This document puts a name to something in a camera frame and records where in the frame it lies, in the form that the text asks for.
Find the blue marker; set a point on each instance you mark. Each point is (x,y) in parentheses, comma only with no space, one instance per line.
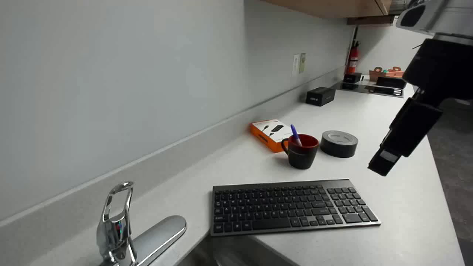
(296,134)

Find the orange white box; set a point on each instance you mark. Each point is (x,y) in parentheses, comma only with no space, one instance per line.
(271,133)

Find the small black box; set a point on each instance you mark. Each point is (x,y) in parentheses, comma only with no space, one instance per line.
(320,96)

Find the red fire extinguisher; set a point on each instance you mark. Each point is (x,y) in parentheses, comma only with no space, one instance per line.
(354,54)

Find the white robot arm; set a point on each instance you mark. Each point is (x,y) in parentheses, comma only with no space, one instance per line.
(446,19)

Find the black device on counter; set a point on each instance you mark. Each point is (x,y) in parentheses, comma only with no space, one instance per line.
(382,84)

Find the black mug red inside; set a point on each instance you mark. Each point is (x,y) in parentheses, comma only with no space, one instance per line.
(301,150)

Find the chrome faucet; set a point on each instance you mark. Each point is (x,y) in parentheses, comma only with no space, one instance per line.
(114,239)

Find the black wireless keyboard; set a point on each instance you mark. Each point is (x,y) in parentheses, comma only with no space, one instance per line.
(289,206)

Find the orange object far back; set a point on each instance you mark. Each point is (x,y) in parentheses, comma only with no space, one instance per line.
(392,72)

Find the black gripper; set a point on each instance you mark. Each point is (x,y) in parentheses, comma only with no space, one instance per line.
(441,69)

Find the black tape roll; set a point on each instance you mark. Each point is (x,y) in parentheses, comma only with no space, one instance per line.
(339,143)

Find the wall power outlet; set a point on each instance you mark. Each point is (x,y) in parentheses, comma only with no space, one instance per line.
(299,62)

